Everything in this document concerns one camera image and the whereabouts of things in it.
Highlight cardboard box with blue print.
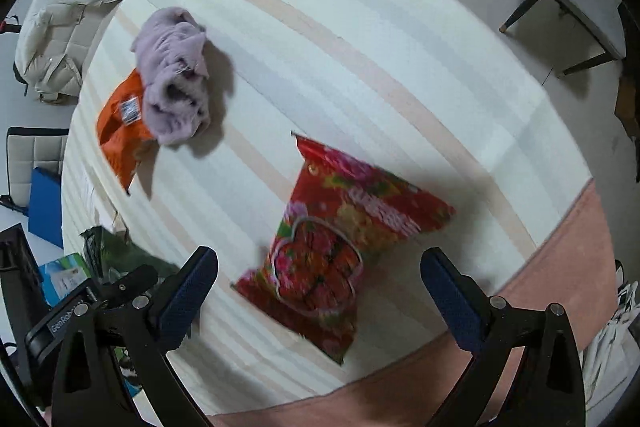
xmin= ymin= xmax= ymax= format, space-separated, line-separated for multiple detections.
xmin=38 ymin=253 xmax=91 ymax=307

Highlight green wet wipes pack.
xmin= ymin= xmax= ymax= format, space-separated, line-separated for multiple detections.
xmin=80 ymin=227 xmax=179 ymax=284

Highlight red snack bag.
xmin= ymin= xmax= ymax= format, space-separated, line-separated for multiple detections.
xmin=233 ymin=135 xmax=456 ymax=364

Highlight orange snack bag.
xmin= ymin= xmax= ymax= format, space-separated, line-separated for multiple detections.
xmin=96 ymin=68 xmax=157 ymax=195

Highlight purple fluffy cloth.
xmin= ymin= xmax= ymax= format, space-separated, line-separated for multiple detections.
xmin=131 ymin=6 xmax=210 ymax=145

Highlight white shopping bag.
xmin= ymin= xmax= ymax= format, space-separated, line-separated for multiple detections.
xmin=582 ymin=282 xmax=639 ymax=426

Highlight white quilted chair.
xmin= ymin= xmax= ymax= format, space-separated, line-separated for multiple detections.
xmin=1 ymin=126 xmax=68 ymax=216

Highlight striped cream tablecloth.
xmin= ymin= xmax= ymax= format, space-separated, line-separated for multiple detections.
xmin=63 ymin=0 xmax=591 ymax=415

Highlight white puffer jacket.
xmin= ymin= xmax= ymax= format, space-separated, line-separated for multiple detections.
xmin=14 ymin=0 xmax=122 ymax=102

